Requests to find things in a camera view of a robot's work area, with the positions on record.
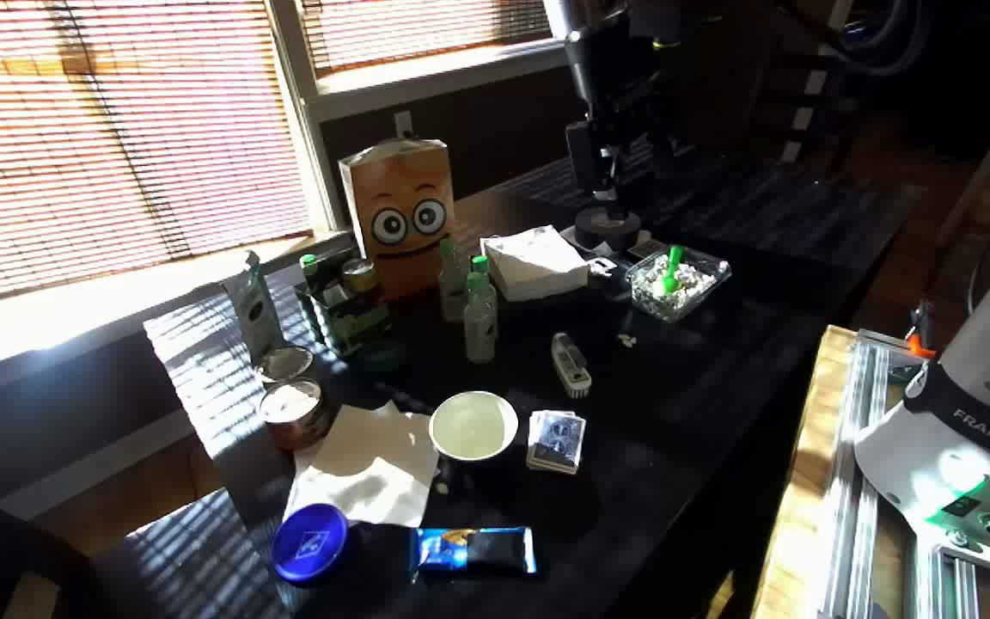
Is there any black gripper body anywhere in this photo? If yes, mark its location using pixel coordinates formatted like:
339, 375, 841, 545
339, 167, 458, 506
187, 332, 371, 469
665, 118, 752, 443
559, 108, 646, 211

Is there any green-capped glass bottle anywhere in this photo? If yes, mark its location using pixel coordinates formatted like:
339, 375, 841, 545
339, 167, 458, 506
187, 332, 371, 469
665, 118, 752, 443
464, 250, 497, 304
461, 270, 500, 369

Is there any white napkin stack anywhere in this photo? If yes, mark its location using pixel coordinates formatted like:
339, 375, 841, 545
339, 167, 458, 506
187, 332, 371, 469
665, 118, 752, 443
481, 223, 591, 308

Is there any green plastic spoon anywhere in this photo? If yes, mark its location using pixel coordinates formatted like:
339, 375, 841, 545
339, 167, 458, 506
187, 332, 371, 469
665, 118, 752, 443
657, 240, 686, 296

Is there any clear plastic food container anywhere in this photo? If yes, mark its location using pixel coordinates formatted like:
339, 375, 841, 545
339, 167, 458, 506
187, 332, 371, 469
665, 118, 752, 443
626, 246, 736, 327

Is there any brown cardboard face box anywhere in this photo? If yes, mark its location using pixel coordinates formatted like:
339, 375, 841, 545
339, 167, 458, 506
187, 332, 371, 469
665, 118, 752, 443
338, 134, 461, 304

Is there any narrow window blind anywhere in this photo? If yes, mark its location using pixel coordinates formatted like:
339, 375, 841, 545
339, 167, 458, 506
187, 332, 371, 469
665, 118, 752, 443
292, 0, 558, 79

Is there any yellow drink can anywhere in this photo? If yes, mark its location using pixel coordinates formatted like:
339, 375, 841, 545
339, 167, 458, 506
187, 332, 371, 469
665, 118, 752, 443
338, 257, 382, 304

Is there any blue white card pack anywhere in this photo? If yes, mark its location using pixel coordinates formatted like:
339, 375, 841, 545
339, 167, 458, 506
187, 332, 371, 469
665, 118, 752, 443
522, 405, 591, 478

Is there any white round plate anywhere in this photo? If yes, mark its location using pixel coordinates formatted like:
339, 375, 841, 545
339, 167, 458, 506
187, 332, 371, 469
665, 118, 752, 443
425, 389, 522, 469

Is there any orange clamp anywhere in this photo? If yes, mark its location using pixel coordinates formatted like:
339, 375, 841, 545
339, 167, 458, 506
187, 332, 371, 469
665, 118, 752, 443
902, 298, 938, 364

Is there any grey slim bottle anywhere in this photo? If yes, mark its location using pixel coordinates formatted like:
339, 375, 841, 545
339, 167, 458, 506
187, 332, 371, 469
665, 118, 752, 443
228, 247, 281, 361

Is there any can with silver foil lid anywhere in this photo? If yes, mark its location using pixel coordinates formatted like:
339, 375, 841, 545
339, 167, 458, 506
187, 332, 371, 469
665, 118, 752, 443
258, 340, 320, 389

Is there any loose white paper napkin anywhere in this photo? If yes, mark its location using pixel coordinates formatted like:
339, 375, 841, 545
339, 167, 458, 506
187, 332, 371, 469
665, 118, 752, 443
281, 399, 443, 532

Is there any blue snack bar wrapper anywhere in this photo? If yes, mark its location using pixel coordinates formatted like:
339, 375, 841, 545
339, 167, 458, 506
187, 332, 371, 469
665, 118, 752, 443
409, 522, 542, 580

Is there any wide window blind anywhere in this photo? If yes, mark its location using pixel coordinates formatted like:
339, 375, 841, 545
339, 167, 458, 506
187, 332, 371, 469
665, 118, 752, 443
0, 0, 316, 310

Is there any blue round lid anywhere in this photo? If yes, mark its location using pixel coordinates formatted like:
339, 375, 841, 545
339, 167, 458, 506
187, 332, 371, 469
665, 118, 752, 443
267, 501, 355, 587

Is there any dark wooden chair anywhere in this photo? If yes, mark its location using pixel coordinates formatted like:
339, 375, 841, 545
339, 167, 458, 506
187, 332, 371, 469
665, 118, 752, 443
0, 490, 100, 619

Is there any white window frame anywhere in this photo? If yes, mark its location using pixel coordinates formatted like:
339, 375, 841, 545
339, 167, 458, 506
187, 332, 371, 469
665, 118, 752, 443
0, 0, 580, 382

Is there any aluminium rail frame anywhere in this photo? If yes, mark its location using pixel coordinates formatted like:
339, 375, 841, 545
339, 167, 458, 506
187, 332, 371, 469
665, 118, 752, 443
814, 327, 985, 619

